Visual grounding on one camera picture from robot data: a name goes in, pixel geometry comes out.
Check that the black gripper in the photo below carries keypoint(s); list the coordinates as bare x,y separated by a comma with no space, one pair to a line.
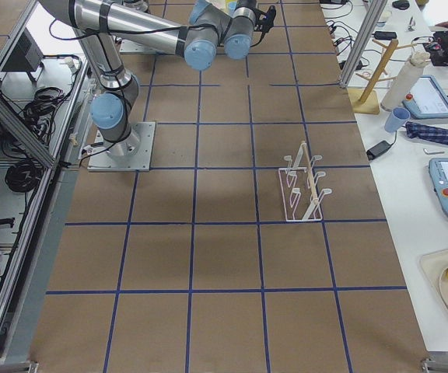
260,18

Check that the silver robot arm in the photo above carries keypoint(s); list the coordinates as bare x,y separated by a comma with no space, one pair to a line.
107,29

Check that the light blue cup on desk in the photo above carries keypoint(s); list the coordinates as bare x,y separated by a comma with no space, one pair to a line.
397,118

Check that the wooden mug tree stand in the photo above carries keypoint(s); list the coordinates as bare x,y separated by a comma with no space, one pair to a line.
365,100

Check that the black power adapter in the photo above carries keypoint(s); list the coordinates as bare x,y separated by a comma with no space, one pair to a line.
378,149

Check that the blue teach pendant tablet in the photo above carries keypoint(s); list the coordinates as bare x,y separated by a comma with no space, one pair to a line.
426,99

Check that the blue plaid cloth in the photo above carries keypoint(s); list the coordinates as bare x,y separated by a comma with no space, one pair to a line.
433,134

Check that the aluminium frame post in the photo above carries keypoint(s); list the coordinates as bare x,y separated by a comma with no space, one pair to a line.
373,14

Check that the white wire cup rack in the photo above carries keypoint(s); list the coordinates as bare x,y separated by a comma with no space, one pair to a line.
298,181

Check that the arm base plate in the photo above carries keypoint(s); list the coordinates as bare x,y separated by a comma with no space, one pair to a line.
132,154

